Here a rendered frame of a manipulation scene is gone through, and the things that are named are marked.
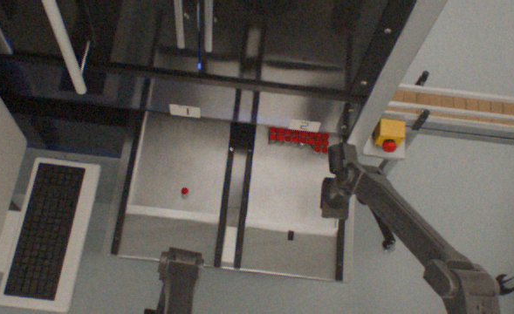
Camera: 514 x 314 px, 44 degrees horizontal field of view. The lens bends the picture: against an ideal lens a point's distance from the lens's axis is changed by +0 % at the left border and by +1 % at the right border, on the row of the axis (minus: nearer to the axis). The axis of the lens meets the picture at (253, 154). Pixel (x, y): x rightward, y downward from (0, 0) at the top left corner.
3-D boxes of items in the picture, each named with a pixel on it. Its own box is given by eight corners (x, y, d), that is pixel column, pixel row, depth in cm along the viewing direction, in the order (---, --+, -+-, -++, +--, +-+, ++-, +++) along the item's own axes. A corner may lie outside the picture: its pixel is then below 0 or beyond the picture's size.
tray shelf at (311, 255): (132, 105, 194) (132, 102, 193) (355, 132, 196) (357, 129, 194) (101, 255, 175) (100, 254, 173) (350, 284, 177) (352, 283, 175)
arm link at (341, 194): (334, 194, 141) (359, 194, 141) (332, 165, 143) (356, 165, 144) (328, 203, 147) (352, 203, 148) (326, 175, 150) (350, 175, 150)
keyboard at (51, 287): (39, 163, 191) (37, 160, 188) (85, 168, 191) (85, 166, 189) (3, 295, 174) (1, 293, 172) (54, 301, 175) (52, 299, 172)
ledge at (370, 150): (362, 116, 199) (364, 113, 197) (403, 120, 199) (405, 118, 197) (361, 155, 193) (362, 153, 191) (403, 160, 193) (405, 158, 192)
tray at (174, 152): (147, 104, 193) (147, 98, 190) (231, 114, 194) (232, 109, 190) (127, 208, 179) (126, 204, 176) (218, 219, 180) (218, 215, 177)
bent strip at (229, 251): (228, 213, 181) (229, 206, 175) (238, 214, 181) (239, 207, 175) (222, 260, 175) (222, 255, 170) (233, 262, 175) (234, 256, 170)
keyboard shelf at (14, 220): (11, 155, 194) (9, 152, 191) (102, 167, 194) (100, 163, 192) (-32, 302, 176) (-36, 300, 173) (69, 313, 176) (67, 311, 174)
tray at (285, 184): (257, 117, 194) (257, 112, 191) (340, 127, 194) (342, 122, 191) (245, 221, 180) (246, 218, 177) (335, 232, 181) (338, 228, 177)
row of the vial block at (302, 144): (268, 139, 191) (269, 133, 187) (326, 146, 191) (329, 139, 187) (267, 146, 190) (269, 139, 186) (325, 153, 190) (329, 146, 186)
